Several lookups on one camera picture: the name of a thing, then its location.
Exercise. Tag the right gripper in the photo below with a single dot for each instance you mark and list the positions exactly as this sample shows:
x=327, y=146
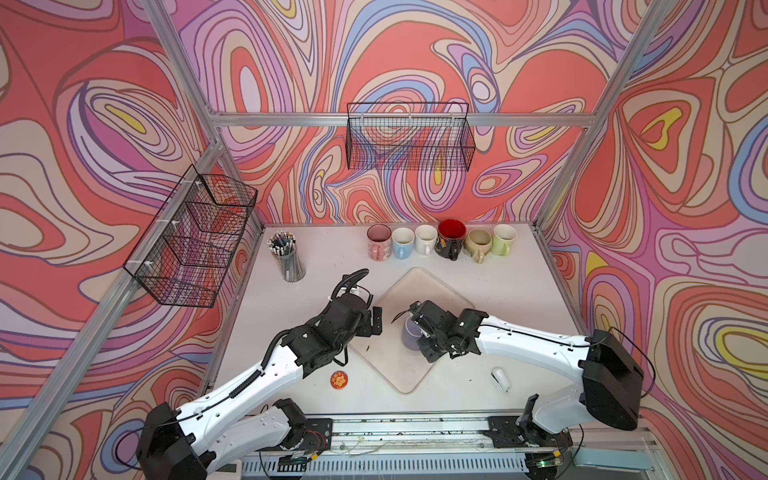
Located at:
x=429, y=354

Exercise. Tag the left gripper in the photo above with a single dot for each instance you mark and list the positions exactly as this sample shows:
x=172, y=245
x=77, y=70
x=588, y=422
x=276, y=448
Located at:
x=366, y=328

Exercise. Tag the purple mug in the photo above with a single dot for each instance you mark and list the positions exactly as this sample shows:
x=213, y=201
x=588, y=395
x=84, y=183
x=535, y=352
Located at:
x=410, y=335

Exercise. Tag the pink patterned mug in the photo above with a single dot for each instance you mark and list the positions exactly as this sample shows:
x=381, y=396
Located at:
x=379, y=242

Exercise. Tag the light blue mug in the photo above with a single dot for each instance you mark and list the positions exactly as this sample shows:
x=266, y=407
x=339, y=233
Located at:
x=403, y=239

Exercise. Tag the white mug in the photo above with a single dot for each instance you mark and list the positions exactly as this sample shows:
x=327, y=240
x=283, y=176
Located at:
x=425, y=239

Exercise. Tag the cream round mug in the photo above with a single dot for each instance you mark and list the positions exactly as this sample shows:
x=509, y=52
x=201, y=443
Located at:
x=478, y=244

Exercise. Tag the black mug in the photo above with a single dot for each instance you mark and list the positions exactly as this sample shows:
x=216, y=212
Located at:
x=451, y=235

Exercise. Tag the light green mug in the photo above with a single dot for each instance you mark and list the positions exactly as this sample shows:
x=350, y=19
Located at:
x=503, y=236

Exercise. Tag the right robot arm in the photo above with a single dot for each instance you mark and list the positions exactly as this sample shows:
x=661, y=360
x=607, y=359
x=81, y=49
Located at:
x=605, y=380

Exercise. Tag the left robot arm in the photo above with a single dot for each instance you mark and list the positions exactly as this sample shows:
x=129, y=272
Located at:
x=243, y=416

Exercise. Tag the beige plastic tray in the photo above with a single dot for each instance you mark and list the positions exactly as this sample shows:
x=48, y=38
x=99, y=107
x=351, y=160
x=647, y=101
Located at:
x=404, y=369

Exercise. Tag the small white object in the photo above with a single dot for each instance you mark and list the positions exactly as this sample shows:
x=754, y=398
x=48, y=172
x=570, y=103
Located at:
x=501, y=379

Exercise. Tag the metal pen holder cup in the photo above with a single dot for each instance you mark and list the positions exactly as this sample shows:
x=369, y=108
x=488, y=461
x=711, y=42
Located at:
x=283, y=247

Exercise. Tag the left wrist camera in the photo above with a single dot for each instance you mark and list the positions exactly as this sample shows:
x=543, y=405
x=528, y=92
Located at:
x=360, y=291

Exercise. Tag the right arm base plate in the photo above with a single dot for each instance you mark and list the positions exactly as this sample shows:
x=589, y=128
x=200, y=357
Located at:
x=505, y=432

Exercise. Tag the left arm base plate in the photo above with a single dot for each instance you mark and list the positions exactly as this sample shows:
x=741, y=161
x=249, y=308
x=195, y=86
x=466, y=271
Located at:
x=312, y=436

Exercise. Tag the black wire basket back wall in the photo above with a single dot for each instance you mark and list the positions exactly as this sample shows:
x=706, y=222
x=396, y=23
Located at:
x=412, y=136

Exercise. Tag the black wire basket wall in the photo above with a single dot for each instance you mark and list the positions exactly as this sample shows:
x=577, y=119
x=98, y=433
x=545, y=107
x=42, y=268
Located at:
x=184, y=257
x=412, y=136

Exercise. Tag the black wire basket left wall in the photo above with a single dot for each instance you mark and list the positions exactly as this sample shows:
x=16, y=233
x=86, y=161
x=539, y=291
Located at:
x=184, y=257

